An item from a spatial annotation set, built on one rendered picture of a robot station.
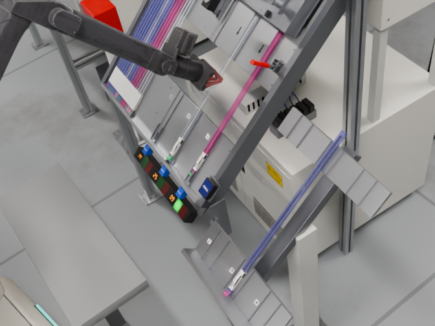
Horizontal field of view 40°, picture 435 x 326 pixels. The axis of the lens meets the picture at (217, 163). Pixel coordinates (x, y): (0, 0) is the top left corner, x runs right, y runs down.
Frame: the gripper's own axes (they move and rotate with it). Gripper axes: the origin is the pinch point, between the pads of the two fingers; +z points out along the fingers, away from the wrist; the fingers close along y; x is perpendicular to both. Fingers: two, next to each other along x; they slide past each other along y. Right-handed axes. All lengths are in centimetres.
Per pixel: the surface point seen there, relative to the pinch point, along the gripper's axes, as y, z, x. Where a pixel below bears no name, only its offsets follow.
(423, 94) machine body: -20, 68, -23
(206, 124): -4.8, 0.2, 12.9
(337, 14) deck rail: -21.0, 4.1, -32.9
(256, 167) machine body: 0.4, 39.7, 27.8
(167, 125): 9.2, 0.0, 22.7
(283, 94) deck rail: -21.0, 2.9, -8.3
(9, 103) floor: 157, 29, 104
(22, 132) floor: 130, 27, 105
